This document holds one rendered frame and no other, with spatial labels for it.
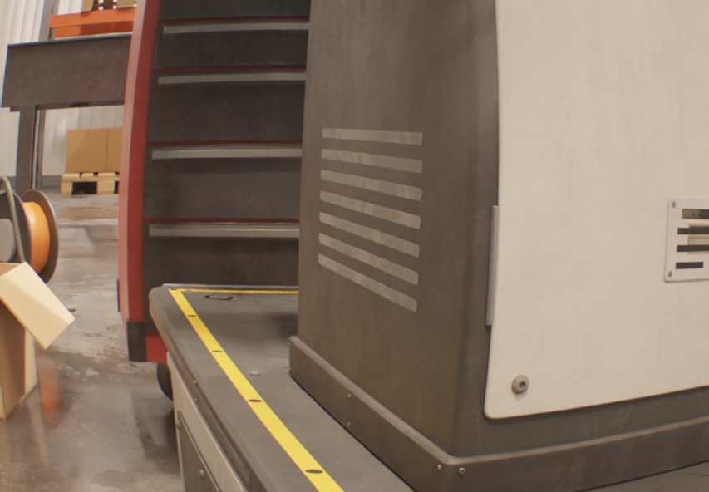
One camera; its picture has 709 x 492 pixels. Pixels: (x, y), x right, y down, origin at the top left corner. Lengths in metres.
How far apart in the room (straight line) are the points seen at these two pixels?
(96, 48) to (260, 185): 3.05
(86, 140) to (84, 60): 4.29
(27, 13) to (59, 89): 5.14
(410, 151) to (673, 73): 0.15
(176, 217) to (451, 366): 1.10
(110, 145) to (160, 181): 7.26
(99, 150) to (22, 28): 1.70
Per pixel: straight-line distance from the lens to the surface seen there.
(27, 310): 1.83
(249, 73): 1.59
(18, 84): 4.59
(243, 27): 1.59
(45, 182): 9.59
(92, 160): 8.85
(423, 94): 0.56
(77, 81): 4.59
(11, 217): 2.89
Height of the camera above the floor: 0.50
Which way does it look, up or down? 5 degrees down
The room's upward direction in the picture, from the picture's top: 2 degrees clockwise
